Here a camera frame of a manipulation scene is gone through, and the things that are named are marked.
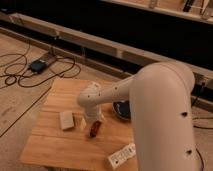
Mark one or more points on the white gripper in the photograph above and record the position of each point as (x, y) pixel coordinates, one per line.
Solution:
(91, 115)

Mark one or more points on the red chili pepper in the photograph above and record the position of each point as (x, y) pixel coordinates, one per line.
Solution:
(95, 128)

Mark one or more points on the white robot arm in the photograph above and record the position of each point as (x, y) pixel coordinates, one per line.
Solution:
(159, 96)

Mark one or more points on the white sponge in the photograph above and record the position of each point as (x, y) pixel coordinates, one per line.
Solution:
(66, 120)

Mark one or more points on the wooden board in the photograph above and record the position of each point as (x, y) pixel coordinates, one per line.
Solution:
(49, 145)

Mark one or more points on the dark blue bowl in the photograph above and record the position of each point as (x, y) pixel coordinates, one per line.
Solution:
(122, 110)

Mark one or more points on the white power strip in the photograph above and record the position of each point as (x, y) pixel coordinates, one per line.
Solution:
(121, 156)

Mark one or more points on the blue black device on floor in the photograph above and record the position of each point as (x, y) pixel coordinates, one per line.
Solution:
(37, 66)

